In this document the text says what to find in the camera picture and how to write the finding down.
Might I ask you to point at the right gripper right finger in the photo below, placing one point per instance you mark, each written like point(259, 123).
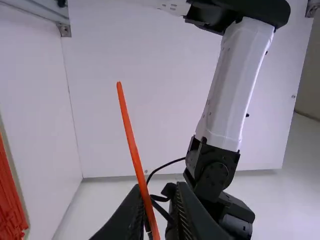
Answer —
point(192, 220)

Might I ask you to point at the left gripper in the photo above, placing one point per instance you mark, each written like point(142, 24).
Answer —
point(237, 220)

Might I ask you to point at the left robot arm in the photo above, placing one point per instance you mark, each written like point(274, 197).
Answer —
point(232, 100)

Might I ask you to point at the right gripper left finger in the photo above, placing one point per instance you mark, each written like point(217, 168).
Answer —
point(125, 220)

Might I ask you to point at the silver rails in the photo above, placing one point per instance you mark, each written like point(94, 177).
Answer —
point(37, 10)

